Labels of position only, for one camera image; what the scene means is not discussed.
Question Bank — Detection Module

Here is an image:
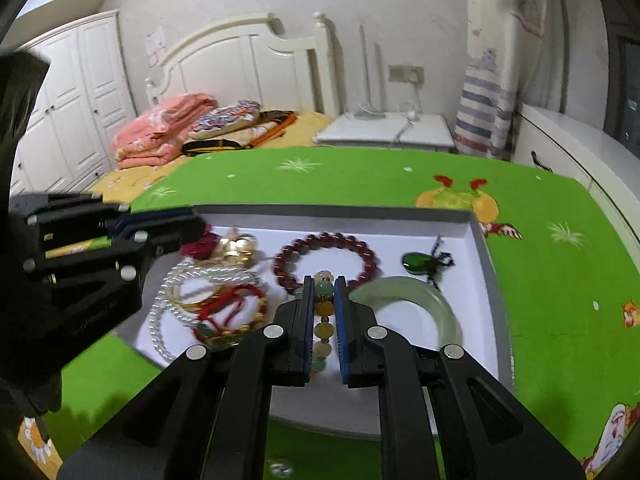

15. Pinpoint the grey shallow box tray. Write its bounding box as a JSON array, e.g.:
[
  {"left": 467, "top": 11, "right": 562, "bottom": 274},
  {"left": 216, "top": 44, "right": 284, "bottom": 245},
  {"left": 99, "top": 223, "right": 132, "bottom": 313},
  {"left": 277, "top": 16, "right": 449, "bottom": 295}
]
[{"left": 115, "top": 204, "right": 515, "bottom": 438}]

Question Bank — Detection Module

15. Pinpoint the white charger with cable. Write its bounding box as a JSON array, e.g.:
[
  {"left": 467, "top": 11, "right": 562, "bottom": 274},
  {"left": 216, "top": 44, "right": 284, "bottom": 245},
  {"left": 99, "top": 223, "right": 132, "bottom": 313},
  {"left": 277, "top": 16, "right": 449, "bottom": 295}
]
[{"left": 390, "top": 72, "right": 421, "bottom": 146}]

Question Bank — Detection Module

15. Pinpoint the patterned embroidered pillow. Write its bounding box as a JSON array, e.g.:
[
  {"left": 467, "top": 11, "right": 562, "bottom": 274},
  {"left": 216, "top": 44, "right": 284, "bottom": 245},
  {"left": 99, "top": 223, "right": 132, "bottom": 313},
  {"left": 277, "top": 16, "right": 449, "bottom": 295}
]
[{"left": 189, "top": 100, "right": 262, "bottom": 140}]

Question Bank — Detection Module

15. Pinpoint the pale green jade bangle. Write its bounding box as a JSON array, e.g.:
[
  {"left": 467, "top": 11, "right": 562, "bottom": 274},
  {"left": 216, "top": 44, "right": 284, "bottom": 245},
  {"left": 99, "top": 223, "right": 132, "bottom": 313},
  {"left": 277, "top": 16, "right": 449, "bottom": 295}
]
[{"left": 349, "top": 276, "right": 463, "bottom": 350}]

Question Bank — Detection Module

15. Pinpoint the green glass pendant black cord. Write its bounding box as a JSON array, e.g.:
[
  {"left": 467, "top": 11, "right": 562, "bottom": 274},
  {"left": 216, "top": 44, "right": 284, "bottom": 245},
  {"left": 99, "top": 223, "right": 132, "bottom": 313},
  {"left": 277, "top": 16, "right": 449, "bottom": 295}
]
[{"left": 400, "top": 235, "right": 457, "bottom": 292}]

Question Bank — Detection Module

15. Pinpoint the dark red bead bracelet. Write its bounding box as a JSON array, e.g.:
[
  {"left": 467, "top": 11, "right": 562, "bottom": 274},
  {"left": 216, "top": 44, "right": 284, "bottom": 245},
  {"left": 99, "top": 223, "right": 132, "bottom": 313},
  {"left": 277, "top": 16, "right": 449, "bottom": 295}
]
[{"left": 272, "top": 231, "right": 382, "bottom": 296}]

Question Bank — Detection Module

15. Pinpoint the green cartoon print cloth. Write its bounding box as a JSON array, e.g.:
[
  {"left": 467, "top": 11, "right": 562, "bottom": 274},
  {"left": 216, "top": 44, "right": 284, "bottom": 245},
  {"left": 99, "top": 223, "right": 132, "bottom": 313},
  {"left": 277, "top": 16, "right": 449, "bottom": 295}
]
[{"left": 41, "top": 145, "right": 640, "bottom": 480}]

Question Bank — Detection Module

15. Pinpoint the wall power socket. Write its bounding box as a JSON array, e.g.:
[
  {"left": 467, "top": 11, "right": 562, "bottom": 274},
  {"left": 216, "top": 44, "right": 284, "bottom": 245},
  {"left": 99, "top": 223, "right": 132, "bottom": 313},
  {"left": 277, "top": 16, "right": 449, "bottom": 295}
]
[{"left": 388, "top": 65, "right": 424, "bottom": 86}]

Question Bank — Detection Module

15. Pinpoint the folded pink quilt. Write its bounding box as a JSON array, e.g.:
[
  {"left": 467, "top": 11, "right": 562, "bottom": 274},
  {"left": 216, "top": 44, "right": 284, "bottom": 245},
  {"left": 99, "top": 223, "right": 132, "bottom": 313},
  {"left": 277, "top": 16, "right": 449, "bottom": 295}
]
[{"left": 111, "top": 93, "right": 217, "bottom": 169}]

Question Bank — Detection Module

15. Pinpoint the white pearl necklace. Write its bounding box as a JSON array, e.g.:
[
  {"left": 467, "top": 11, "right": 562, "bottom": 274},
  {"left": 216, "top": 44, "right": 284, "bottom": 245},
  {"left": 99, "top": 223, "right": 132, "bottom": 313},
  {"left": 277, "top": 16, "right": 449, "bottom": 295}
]
[{"left": 147, "top": 257, "right": 264, "bottom": 364}]

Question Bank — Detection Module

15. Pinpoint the dark framed window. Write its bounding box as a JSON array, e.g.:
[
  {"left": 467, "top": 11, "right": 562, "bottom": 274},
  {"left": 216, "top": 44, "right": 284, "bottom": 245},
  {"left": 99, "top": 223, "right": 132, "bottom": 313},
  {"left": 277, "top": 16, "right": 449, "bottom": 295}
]
[{"left": 601, "top": 0, "right": 639, "bottom": 157}]

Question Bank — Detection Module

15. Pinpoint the red cord bracelet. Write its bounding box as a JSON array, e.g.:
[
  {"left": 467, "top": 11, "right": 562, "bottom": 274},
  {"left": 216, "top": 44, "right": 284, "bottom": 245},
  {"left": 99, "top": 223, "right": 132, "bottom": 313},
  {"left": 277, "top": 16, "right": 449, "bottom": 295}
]
[{"left": 192, "top": 283, "right": 269, "bottom": 334}]

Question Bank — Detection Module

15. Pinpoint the white desk lamp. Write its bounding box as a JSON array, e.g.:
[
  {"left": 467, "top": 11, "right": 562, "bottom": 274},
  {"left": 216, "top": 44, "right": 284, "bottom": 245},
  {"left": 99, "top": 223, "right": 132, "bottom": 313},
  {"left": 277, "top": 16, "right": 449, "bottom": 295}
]
[{"left": 354, "top": 24, "right": 386, "bottom": 120}]

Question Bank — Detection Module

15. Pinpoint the white nightstand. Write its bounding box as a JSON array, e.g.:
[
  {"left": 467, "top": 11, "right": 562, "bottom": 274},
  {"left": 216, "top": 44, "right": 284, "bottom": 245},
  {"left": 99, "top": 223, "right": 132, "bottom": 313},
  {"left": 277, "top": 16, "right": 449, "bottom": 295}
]
[{"left": 312, "top": 112, "right": 454, "bottom": 153}]

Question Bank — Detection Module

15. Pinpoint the white bed headboard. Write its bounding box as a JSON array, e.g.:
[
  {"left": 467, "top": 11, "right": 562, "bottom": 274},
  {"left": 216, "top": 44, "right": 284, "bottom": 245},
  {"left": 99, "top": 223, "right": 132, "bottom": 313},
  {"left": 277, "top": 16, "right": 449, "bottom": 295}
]
[{"left": 145, "top": 12, "right": 342, "bottom": 119}]

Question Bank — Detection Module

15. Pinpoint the gold bangle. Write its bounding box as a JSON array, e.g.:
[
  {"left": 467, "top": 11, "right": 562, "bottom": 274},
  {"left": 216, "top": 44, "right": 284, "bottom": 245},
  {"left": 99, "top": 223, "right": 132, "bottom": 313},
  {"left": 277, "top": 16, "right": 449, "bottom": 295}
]
[{"left": 167, "top": 278, "right": 269, "bottom": 348}]

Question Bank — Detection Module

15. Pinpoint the striped ship print curtain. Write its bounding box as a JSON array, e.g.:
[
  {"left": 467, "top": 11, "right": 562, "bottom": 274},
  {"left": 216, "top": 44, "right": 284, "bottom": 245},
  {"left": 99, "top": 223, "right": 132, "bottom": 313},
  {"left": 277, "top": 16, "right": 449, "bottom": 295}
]
[{"left": 452, "top": 0, "right": 548, "bottom": 159}]

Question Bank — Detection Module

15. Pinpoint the gold ring scarf clip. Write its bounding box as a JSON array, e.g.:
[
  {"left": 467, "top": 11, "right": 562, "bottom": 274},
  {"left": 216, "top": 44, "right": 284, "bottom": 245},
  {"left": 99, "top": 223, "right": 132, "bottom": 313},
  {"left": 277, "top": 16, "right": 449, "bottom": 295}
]
[{"left": 210, "top": 228, "right": 257, "bottom": 269}]

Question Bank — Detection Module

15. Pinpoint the multicolour stone bead bracelet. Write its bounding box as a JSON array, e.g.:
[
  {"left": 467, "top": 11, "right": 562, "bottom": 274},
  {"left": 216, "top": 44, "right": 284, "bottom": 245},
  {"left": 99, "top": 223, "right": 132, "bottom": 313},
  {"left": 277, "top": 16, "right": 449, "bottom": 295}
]
[{"left": 294, "top": 268, "right": 338, "bottom": 375}]

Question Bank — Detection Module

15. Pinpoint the paper notice on wall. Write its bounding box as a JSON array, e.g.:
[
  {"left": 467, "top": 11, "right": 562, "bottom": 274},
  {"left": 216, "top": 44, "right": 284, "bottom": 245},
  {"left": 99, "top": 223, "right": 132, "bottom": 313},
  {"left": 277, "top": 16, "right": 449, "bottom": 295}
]
[{"left": 145, "top": 26, "right": 166, "bottom": 67}]

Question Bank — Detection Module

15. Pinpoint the white wardrobe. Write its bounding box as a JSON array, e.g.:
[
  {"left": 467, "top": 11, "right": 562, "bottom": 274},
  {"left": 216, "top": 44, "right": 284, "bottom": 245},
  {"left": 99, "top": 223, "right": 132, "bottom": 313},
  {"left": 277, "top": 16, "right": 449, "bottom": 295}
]
[{"left": 10, "top": 10, "right": 136, "bottom": 195}]

